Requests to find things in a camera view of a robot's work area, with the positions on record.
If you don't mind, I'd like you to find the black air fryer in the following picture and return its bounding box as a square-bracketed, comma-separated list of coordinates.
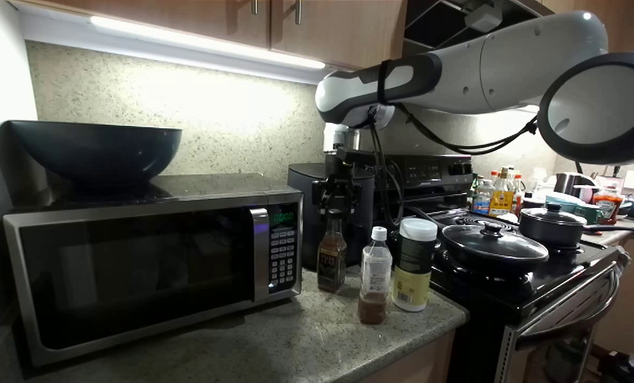
[287, 163, 374, 270]

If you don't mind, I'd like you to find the black pot with lid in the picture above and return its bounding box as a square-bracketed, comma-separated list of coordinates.
[518, 205, 588, 249]

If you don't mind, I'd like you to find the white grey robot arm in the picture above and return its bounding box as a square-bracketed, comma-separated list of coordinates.
[315, 10, 634, 163]

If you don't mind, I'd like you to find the brown square oil bottle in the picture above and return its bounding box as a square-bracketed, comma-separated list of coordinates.
[317, 216, 346, 292]

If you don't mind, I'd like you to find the yellow label bottle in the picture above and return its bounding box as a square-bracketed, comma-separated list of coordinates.
[490, 169, 515, 216]

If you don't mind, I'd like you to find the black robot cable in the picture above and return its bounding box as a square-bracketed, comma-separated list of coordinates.
[366, 105, 543, 230]

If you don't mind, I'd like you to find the clear plastic bottle white cap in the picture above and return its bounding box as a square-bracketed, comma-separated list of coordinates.
[358, 226, 393, 325]

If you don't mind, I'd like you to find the red lidded jar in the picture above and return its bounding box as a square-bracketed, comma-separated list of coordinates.
[591, 193, 623, 223]

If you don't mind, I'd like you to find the under cabinet light strip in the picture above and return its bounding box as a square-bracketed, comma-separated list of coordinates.
[90, 14, 325, 71]

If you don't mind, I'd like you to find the dark blue bowl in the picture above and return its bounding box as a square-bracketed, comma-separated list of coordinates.
[9, 119, 180, 187]

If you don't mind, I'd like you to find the wooden upper cabinet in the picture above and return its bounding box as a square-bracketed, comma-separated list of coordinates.
[40, 0, 407, 69]

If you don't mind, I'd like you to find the black kitchen stove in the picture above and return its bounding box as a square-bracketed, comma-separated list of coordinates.
[392, 156, 630, 383]

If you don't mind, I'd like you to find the glass lid frying pan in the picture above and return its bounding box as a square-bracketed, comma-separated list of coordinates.
[441, 223, 549, 275]

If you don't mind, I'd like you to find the stainless steel microwave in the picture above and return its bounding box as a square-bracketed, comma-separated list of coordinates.
[1, 172, 301, 365]

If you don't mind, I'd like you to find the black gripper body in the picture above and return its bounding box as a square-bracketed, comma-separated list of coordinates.
[318, 146, 374, 221]

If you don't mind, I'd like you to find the green yellow canister white lid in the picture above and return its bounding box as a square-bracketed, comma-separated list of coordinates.
[393, 216, 439, 312]

